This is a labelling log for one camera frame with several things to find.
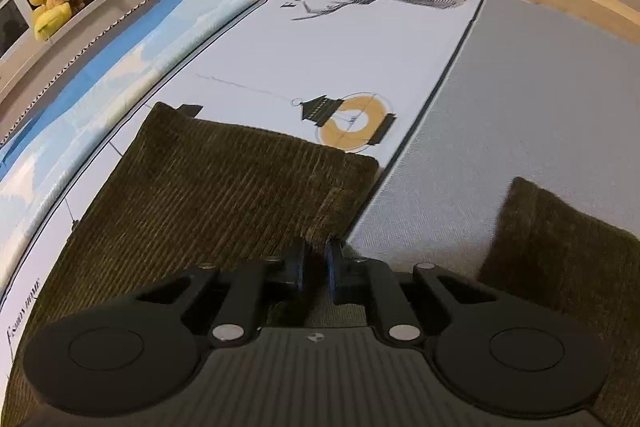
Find blue and white quilt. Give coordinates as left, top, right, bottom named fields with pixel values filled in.
left=0, top=0, right=298, bottom=208

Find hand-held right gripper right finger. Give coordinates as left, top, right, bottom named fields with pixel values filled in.
left=325, top=239, right=507, bottom=344

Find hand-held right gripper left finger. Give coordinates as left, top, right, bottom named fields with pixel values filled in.
left=134, top=239, right=308, bottom=349

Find olive corduroy pants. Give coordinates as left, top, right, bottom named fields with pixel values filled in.
left=0, top=102, right=640, bottom=427

